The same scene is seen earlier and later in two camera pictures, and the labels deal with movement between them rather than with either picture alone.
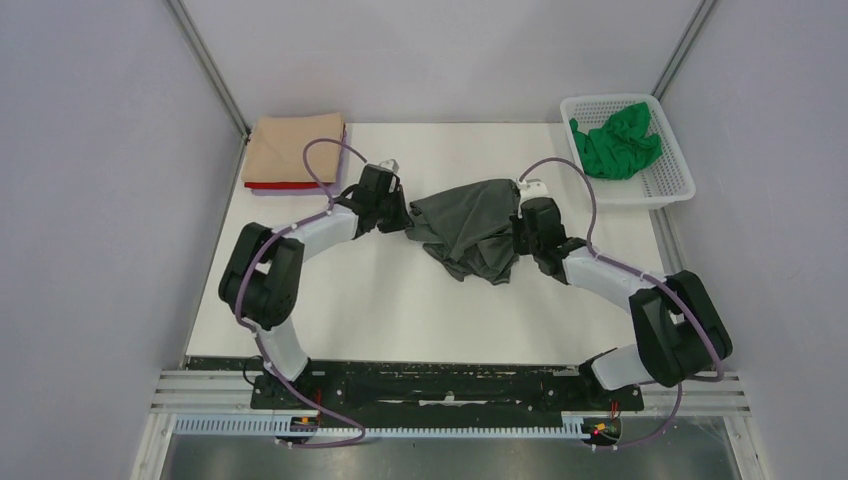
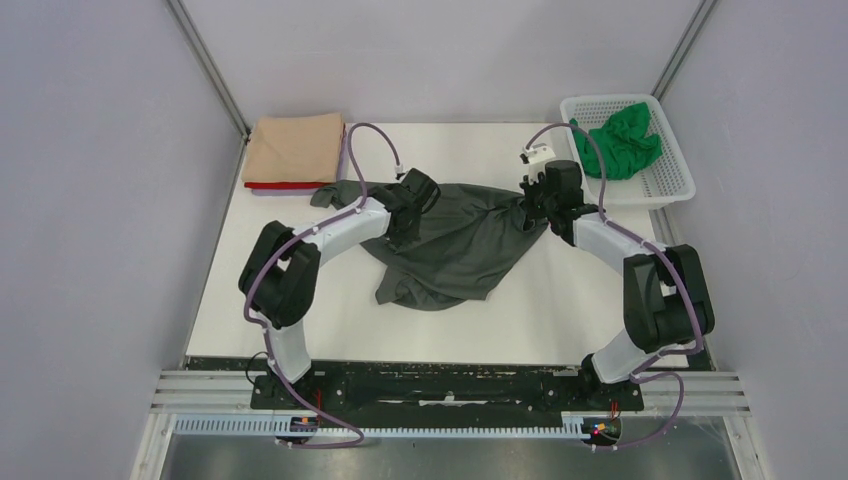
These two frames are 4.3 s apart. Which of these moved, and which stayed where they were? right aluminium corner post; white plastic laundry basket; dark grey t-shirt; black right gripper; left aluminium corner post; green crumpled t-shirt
Moved: dark grey t-shirt; black right gripper
Stayed: white plastic laundry basket; right aluminium corner post; green crumpled t-shirt; left aluminium corner post
